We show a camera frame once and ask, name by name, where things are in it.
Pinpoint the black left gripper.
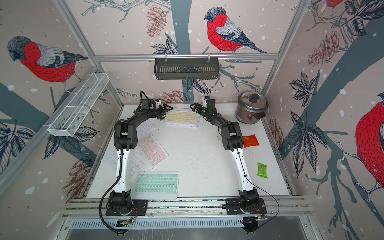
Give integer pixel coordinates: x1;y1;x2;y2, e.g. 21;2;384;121
149;105;174;122

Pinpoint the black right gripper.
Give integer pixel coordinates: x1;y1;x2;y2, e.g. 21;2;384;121
190;103;211;118

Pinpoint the yellow keyboard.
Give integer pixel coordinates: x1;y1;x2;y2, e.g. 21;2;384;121
220;115;232;125
164;110;200;128

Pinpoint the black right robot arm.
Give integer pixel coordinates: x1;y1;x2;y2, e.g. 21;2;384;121
190;96;266;215

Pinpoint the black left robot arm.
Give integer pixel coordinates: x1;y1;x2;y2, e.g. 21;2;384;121
99;98;174;217

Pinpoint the white keyboard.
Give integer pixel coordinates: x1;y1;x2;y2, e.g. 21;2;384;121
137;120;156;140
102;150;146;180

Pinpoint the steel rice cooker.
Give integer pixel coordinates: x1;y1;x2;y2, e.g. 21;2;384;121
235;91;269;125

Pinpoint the red small packet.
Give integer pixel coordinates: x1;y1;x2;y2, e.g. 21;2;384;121
243;135;260;148

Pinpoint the green keyboard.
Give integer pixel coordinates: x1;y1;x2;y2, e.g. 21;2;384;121
131;171;180;201

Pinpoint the green small packet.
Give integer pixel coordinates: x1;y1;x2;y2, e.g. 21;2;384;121
257;163;268;179

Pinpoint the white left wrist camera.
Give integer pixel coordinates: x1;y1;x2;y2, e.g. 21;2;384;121
155;100;162;108

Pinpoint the black hanging wire basket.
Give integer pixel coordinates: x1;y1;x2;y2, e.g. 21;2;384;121
154;58;220;80

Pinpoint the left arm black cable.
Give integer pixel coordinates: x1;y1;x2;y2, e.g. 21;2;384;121
98;149;136;235

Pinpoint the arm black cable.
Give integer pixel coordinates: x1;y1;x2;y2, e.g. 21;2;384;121
236;149;280;230
98;149;136;235

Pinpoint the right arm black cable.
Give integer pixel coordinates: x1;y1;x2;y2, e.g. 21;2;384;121
236;149;280;230

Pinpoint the white wire mesh basket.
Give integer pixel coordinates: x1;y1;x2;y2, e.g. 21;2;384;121
48;73;110;137

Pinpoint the aluminium frame rail base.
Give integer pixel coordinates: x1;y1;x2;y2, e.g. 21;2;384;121
63;196;313;218

